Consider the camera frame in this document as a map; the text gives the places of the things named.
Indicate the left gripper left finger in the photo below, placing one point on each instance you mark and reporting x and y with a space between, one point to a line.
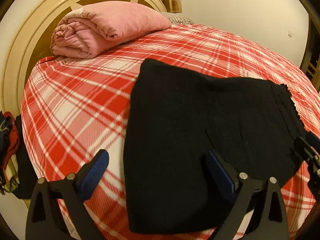
45 220

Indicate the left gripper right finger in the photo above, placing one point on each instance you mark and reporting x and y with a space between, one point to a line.
268 220

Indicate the black pants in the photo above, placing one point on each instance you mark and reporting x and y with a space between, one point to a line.
178 119

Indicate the clothes pile beside bed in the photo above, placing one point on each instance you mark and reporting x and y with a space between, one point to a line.
17 173

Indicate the brown wooden door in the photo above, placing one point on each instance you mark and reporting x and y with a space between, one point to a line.
310 62

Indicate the red plaid bed blanket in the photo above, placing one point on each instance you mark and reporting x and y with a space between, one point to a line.
71 108

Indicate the grey striped pillow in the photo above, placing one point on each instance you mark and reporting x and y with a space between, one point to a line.
177 18

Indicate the pink folded quilt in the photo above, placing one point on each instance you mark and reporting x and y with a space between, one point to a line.
92 29

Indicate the cream wooden headboard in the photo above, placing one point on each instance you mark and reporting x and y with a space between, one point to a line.
32 43

